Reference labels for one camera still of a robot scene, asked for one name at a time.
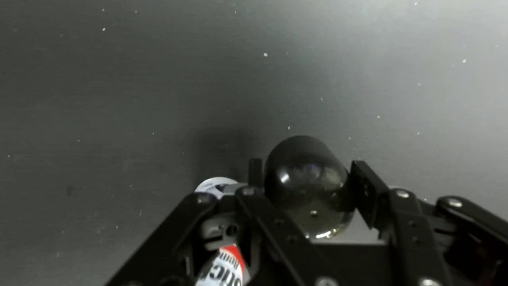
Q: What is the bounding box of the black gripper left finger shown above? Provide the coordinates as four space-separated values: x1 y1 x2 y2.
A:
247 157 263 187

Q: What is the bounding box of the white red glue bottle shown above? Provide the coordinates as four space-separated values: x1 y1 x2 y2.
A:
195 176 250 286

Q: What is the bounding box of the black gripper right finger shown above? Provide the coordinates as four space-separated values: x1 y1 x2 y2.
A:
350 160 390 230

